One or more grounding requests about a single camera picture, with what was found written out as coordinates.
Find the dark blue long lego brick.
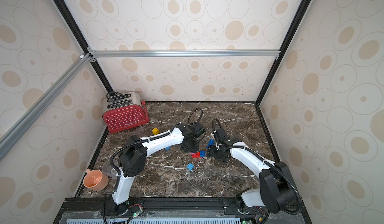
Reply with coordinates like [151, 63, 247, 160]
[207, 139, 215, 148]

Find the red long lego brick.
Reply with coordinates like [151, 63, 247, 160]
[191, 152, 200, 158]

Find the yellow square lego brick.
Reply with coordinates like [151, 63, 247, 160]
[152, 128, 160, 135]

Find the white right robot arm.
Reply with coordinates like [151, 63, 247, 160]
[207, 128, 303, 215]

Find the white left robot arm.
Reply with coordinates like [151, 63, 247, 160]
[110, 122, 206, 205]

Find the light blue long lego brick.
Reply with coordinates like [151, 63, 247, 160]
[187, 163, 195, 171]

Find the red polka dot toaster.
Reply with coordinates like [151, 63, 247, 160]
[102, 91, 149, 133]

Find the orange plastic cup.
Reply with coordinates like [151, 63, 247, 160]
[83, 169, 109, 192]

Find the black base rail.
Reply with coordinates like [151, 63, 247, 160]
[54, 195, 306, 224]

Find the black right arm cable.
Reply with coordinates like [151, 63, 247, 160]
[211, 117, 303, 215]

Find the horizontal aluminium frame bar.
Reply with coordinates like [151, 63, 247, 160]
[88, 49, 280, 58]

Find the left aluminium frame bar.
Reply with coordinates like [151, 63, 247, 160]
[1, 53, 91, 159]

